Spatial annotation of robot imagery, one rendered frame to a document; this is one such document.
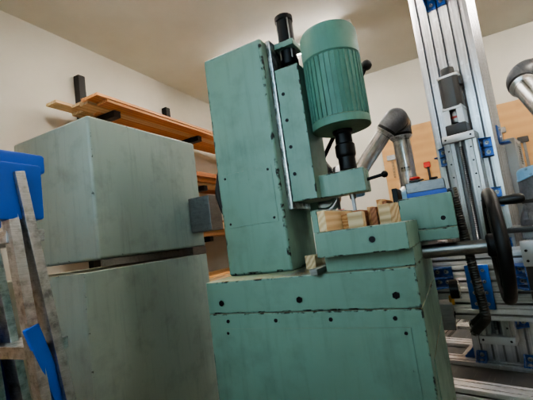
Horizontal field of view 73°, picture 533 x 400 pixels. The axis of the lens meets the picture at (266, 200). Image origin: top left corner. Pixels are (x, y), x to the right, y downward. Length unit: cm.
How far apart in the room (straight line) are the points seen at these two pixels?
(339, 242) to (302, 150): 35
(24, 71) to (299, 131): 245
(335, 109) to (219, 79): 41
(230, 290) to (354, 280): 35
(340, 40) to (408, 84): 355
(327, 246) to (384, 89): 393
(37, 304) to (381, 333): 75
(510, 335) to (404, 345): 103
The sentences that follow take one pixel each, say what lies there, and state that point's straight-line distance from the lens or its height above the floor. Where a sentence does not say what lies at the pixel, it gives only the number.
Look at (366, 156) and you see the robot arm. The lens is 189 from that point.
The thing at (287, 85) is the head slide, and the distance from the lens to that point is 117.
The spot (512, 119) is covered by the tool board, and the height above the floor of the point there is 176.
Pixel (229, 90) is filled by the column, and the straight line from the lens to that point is 123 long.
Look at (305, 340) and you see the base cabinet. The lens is 97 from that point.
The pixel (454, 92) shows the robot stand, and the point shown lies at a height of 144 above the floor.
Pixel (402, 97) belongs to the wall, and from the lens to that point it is 464.
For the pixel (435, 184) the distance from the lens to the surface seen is 107.
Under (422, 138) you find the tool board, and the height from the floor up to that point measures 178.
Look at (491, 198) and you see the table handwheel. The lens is 99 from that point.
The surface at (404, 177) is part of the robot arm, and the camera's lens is 197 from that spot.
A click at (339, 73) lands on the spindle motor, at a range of 112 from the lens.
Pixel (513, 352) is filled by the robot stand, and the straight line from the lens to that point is 202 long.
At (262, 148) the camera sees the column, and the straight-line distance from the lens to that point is 112.
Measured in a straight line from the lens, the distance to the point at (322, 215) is 87.
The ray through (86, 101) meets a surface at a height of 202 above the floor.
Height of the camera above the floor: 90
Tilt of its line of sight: 6 degrees up
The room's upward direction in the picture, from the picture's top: 8 degrees counter-clockwise
